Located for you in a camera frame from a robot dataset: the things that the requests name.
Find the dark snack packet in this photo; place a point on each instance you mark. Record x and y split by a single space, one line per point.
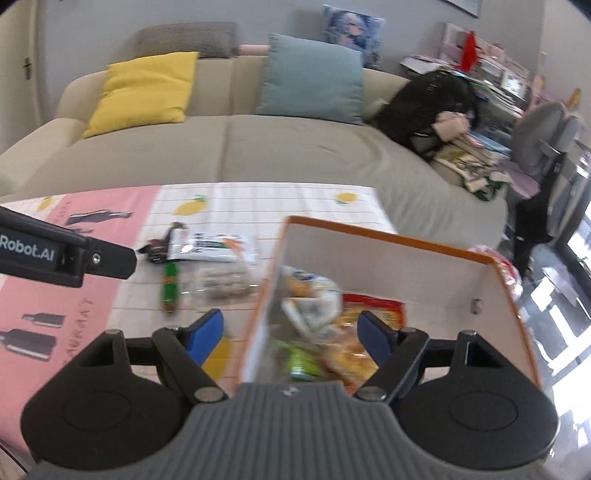
159 247

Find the grey cushion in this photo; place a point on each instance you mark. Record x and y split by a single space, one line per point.
184 39

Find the small green snack packet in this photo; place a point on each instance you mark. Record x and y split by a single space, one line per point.
300 362

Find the black jacket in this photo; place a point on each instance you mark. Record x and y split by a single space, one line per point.
531 221

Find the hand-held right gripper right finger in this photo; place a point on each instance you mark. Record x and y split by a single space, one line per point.
376 337

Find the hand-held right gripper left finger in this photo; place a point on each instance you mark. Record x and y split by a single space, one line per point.
207 334

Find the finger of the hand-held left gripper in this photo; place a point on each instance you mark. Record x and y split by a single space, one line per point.
113 261

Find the pink cloth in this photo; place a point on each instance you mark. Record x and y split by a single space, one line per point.
524 182

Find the clear pack of round snacks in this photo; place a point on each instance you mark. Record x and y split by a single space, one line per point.
221 284

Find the pink white printed tablecloth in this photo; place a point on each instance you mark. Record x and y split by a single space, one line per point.
92 300

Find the printed tote bag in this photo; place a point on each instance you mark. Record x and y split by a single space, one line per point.
471 173

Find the black backpack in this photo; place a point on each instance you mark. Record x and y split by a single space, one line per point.
420 106

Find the blue cushion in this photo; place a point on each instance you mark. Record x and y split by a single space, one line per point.
309 78

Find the orange storage box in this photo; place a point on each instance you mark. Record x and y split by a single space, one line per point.
392 272

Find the yellow cushion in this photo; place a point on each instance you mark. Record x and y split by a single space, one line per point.
138 92

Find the dark framed wall picture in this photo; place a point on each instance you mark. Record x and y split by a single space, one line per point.
461 7

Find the red pointed object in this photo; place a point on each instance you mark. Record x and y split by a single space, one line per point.
468 50

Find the printed figure pillow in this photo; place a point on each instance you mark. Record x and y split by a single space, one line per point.
355 37

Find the red bag of orange sticks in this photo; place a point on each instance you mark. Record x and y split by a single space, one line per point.
346 355

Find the long green snack packet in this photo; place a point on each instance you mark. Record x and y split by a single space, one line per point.
170 288

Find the stack of books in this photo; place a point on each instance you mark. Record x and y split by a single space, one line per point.
485 145

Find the pink roll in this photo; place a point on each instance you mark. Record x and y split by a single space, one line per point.
251 49

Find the beige cloth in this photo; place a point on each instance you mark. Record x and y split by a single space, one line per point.
450 124

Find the white carrot print snack packet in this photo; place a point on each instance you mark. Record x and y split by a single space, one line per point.
207 247

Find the beige sofa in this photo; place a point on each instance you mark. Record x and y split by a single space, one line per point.
300 152

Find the green white snack bag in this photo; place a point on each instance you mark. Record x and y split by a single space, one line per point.
302 316

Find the red plastic packet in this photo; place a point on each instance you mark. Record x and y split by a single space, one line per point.
505 272

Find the yellow snack bag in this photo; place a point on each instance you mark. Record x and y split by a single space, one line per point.
304 279

